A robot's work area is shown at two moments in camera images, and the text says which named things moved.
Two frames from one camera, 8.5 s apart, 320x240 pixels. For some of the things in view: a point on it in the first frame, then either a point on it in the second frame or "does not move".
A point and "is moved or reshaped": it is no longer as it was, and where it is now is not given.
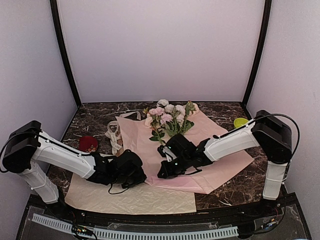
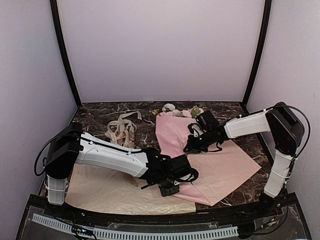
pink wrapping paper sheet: x=135 y=136 is moved or reshaped
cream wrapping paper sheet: x=143 y=198 does not move
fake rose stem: x=189 y=108 -> x=195 y=111
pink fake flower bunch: x=156 y=119 is moved or reshaped
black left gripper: x=141 y=178 -> x=165 y=193
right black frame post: x=268 y=4 does not move
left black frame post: x=54 y=7 does not move
